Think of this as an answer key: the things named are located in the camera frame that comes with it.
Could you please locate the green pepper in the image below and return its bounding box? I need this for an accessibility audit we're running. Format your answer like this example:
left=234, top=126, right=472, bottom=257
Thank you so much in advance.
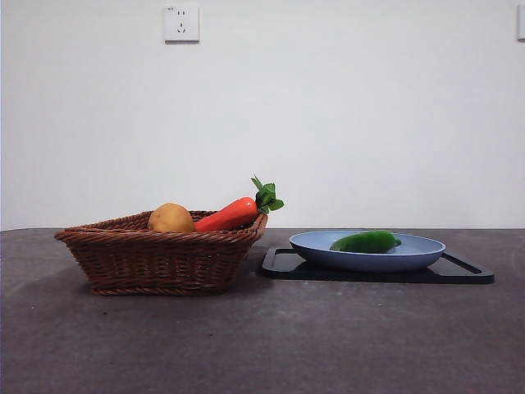
left=330, top=230, right=403, bottom=253

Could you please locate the blue round plate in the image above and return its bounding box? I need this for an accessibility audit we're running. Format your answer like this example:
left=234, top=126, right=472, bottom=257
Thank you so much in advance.
left=289, top=229, right=446, bottom=273

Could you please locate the orange carrot with green leaves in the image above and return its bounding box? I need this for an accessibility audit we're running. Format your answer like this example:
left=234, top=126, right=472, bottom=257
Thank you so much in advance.
left=193, top=174, right=285, bottom=233

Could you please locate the black rectangular tray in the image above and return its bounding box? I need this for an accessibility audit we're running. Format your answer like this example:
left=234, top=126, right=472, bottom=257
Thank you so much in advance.
left=261, top=246, right=496, bottom=285

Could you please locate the yellow-brown potato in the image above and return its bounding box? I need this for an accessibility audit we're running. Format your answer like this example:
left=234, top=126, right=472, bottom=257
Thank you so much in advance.
left=148, top=203, right=194, bottom=233

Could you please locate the brown wicker basket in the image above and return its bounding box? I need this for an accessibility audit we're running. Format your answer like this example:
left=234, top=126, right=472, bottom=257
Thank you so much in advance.
left=54, top=209, right=269, bottom=296

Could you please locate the white wall power socket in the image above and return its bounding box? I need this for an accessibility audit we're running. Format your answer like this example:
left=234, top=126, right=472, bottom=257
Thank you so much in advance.
left=164, top=4, right=200, bottom=44

